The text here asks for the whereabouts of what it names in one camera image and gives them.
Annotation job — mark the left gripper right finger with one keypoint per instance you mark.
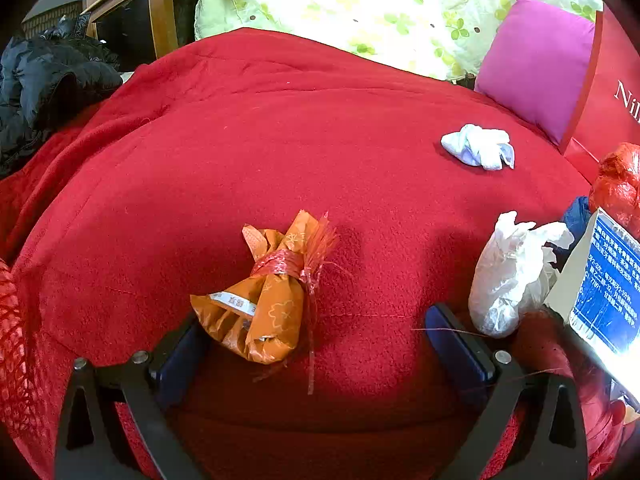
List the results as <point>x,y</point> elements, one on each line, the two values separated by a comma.
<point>551,443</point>

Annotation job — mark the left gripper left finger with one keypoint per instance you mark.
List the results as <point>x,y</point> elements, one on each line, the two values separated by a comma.
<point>91,443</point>

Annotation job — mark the white purple medicine box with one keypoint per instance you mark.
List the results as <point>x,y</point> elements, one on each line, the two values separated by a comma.
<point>597,293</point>

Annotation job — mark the large white tissue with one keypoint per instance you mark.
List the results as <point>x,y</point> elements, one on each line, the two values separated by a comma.
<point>515,273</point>

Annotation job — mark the orange wrapper bundle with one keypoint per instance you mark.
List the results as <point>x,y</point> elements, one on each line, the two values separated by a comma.
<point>264,317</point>

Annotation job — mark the blue plastic bag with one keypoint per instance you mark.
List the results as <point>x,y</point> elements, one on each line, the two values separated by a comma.
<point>577,216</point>

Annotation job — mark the red plastic bag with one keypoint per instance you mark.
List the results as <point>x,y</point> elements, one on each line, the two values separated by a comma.
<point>617,185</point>

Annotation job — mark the small white tissue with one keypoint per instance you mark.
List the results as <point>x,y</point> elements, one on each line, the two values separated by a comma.
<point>476,146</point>

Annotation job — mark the red plastic mesh basket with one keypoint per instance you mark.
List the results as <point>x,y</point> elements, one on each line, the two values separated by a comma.
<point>14,377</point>

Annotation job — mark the red fleece blanket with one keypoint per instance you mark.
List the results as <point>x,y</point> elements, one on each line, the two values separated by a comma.
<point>137,206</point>

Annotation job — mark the red paper gift bag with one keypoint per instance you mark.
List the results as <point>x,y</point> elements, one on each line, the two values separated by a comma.
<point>607,110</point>

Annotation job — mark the black puffer jacket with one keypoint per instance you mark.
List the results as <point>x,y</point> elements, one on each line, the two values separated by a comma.
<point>47,80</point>

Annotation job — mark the wooden cabinet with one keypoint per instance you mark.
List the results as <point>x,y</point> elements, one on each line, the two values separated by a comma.
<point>141,31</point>

